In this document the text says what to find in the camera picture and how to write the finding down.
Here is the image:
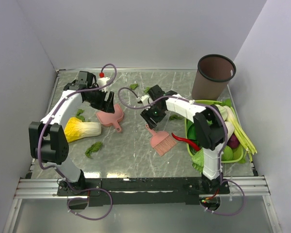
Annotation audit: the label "pink plastic dustpan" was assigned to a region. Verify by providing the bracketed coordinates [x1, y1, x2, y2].
[96, 103, 124, 133]

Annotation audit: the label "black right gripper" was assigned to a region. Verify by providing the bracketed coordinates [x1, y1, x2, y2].
[140, 102, 167, 130]

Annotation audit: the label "purple onion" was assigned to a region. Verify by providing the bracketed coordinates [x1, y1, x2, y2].
[227, 134, 240, 149]

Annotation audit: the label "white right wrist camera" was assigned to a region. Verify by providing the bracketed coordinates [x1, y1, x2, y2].
[137, 95, 150, 105]

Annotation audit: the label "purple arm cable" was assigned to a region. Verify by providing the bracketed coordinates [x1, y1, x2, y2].
[37, 63, 117, 221]
[117, 87, 245, 216]

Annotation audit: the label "dark green leafy vegetable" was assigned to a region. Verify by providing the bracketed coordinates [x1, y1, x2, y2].
[186, 120, 198, 145]

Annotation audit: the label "green lettuce leaf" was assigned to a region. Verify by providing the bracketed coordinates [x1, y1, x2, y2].
[191, 149, 204, 174]

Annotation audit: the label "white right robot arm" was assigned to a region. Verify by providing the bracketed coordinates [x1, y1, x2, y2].
[138, 85, 227, 193]

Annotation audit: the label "yellow white napa cabbage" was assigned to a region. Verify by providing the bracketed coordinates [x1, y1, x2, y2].
[64, 117, 102, 143]

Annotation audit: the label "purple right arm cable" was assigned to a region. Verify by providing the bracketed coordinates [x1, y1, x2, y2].
[117, 87, 245, 216]

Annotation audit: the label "brown plastic trash bin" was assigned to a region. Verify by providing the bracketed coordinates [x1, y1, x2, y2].
[192, 54, 236, 100]

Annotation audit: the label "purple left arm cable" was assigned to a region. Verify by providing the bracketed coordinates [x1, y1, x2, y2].
[37, 63, 117, 221]

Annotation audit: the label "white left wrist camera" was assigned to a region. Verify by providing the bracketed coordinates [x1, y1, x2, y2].
[97, 72, 110, 87]

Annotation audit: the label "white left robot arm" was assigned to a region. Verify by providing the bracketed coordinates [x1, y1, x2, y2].
[29, 71, 115, 195]

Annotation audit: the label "red chili pepper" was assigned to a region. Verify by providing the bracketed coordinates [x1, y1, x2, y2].
[171, 133, 201, 151]

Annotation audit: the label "green plastic vegetable basket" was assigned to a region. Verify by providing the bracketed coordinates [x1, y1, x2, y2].
[184, 99, 246, 164]

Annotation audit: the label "yellow green leek stalks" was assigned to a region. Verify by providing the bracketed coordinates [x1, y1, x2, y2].
[224, 106, 257, 162]

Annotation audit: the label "aluminium frame rail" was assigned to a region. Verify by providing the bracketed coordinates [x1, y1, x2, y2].
[14, 176, 271, 199]

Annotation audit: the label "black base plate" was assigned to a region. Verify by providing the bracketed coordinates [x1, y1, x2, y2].
[57, 177, 230, 207]

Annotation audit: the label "white green cabbage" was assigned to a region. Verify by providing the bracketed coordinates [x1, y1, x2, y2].
[211, 104, 228, 121]

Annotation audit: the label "pink hand brush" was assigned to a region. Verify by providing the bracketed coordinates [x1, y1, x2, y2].
[145, 124, 177, 156]

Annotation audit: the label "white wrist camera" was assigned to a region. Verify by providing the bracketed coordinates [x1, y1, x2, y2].
[97, 72, 110, 87]
[137, 95, 150, 105]

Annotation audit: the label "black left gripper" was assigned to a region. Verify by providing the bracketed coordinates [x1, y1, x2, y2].
[85, 86, 115, 113]

